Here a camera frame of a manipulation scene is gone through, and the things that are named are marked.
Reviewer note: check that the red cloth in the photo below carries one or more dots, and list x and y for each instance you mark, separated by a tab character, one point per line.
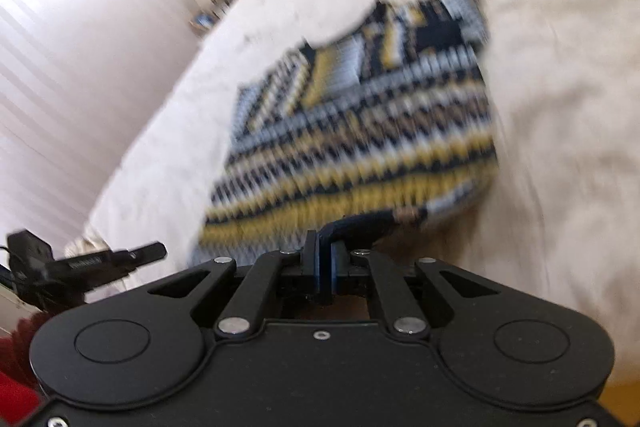
15	372

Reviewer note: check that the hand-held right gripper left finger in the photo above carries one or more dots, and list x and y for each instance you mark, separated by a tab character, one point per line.
314	267

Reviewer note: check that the zigzag patterned knit sweater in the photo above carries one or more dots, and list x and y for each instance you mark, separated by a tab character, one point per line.
360	127

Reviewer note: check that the bed with white blanket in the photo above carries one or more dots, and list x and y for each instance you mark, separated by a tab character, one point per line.
550	57

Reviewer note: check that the wooden photo frame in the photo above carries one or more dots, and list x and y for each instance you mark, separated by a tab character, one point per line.
204	21

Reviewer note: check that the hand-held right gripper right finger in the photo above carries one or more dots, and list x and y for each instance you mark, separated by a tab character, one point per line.
327	269

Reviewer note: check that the cream nightstand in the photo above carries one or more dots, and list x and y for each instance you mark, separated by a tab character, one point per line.
215	4

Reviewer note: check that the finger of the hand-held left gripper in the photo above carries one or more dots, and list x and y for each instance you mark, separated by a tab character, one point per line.
125	256

